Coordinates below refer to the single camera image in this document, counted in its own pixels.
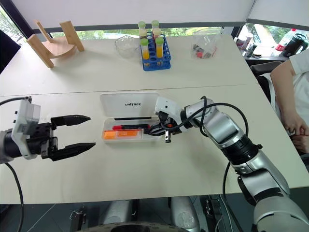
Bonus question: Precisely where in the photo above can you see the dark rounded robot body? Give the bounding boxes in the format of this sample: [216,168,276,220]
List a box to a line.
[81,220,188,232]

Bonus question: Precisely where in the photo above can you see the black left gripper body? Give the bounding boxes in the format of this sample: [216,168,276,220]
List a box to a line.
[26,121,58,160]

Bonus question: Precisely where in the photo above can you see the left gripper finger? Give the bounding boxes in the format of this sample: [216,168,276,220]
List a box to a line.
[49,142,97,162]
[50,114,91,130]

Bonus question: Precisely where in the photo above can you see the green-capped tube orange liquid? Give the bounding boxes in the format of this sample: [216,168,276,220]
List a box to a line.
[140,38,150,60]
[154,36,165,59]

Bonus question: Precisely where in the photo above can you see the person's white shirt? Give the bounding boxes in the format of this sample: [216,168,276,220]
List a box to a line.
[288,47,309,119]

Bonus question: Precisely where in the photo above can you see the silver rounded robot leg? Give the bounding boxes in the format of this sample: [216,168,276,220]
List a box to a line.
[170,195,201,232]
[103,200,132,228]

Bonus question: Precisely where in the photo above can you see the wooden curved stand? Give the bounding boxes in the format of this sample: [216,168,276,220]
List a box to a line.
[26,19,85,69]

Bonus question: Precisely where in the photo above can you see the black marker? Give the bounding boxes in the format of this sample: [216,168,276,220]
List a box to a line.
[113,116,159,121]

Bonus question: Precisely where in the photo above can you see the red marker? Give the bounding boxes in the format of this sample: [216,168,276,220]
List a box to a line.
[112,124,151,130]

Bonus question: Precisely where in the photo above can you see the white paper cup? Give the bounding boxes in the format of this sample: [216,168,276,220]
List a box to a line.
[242,32,254,51]

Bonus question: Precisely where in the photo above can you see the black office chair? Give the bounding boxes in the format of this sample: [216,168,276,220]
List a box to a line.
[249,60,283,103]

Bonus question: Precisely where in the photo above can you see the blue test tube rack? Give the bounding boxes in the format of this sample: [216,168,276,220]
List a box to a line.
[140,33,172,72]

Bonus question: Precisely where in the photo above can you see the dark green kettle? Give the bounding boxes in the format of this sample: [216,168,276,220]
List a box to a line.
[281,32,309,58]

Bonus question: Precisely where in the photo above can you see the black metal bracket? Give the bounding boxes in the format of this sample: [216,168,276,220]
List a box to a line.
[69,205,87,232]
[204,195,221,219]

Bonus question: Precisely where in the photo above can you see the red-label plastic bottle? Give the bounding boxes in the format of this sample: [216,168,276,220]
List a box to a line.
[276,28,296,53]

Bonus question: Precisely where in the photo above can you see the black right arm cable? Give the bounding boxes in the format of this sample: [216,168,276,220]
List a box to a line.
[166,96,250,232]

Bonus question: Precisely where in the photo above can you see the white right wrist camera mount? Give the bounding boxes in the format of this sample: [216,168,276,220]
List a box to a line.
[154,96,182,123]

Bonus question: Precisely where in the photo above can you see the clear bag of small parts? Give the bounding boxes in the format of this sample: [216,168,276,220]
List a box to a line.
[191,34,218,60]

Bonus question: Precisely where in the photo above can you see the clear glass bowl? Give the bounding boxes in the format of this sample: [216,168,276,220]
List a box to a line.
[114,35,141,59]

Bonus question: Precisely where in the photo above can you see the orange eraser box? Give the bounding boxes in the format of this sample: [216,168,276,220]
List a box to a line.
[103,130,143,141]

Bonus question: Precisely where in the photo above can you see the person's bare hand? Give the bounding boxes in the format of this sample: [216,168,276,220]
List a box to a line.
[292,134,309,154]

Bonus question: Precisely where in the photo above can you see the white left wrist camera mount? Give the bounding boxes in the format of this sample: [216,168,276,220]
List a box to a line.
[11,96,41,160]

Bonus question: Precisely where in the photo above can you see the person's hand with ring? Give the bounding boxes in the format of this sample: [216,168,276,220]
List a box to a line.
[281,112,309,141]

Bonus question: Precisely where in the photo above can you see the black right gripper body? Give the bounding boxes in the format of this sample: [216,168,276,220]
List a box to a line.
[157,112,182,144]

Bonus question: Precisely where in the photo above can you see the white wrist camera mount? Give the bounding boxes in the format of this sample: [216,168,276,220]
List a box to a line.
[154,96,182,123]
[11,96,41,160]

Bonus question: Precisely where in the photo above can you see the white plastic pencil case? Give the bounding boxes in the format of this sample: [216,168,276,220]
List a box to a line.
[99,92,162,145]

